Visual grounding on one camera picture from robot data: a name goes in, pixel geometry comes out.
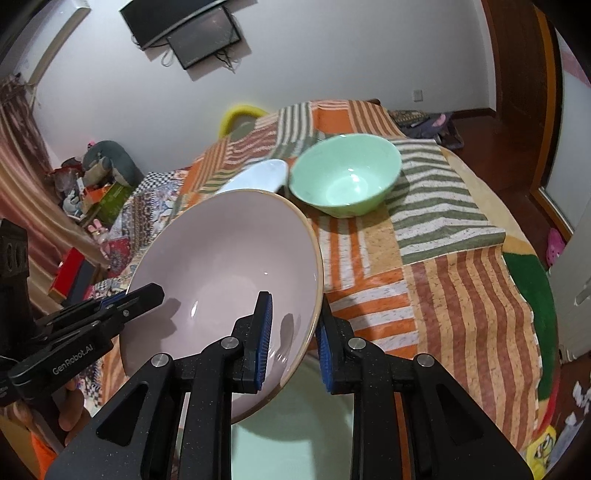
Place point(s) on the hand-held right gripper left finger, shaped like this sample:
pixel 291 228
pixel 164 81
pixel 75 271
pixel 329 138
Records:
pixel 262 341

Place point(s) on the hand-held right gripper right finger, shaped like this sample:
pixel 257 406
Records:
pixel 324 355

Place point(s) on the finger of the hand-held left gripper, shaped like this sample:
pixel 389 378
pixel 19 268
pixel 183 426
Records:
pixel 134 297
pixel 111 325

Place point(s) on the pink bowl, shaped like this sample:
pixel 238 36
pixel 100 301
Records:
pixel 207 258

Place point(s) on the mint green plate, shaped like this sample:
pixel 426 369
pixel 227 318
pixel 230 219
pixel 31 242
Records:
pixel 291 434

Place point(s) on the person's left hand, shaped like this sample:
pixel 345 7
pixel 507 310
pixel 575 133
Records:
pixel 71 406

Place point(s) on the red box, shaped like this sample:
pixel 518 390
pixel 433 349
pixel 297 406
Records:
pixel 67 274

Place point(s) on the pink bunny toy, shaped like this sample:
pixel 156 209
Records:
pixel 98 230

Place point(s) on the patterned quilt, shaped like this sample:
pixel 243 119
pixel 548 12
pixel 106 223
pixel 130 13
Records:
pixel 143 203

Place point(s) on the green box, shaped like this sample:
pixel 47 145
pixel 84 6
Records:
pixel 113 201

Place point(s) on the striped patchwork blanket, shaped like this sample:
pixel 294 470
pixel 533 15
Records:
pixel 438 300

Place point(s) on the cluttered pile of household things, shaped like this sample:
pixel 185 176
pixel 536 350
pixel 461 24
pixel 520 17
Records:
pixel 71 187

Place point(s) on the grey plush toy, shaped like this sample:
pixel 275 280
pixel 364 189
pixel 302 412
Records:
pixel 113 159

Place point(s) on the striped brown curtain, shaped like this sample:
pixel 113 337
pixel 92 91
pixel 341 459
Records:
pixel 27 184

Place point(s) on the white bowl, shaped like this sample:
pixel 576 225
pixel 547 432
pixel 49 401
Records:
pixel 263 177

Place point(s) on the mint green bowl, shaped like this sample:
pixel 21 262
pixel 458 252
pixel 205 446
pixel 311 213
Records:
pixel 341 184

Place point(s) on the yellow curved tube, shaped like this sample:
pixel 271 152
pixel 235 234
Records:
pixel 231 113

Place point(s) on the dark cloth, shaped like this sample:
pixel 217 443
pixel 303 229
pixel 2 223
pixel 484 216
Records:
pixel 425 122

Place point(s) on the pink slipper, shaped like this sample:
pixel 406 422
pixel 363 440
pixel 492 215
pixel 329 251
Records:
pixel 555 247

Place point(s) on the small black monitor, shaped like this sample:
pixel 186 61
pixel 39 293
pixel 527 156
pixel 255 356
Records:
pixel 203 37

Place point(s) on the white air conditioner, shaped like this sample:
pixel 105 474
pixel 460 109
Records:
pixel 69 23

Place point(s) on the wooden door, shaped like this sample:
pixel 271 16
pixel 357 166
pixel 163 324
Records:
pixel 517 92

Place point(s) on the white wardrobe with heart stickers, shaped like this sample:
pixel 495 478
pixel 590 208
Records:
pixel 572 138

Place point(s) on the white wall outlet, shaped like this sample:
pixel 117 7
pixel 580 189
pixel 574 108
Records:
pixel 418 95

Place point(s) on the wall mounted black television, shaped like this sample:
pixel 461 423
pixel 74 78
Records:
pixel 152 18

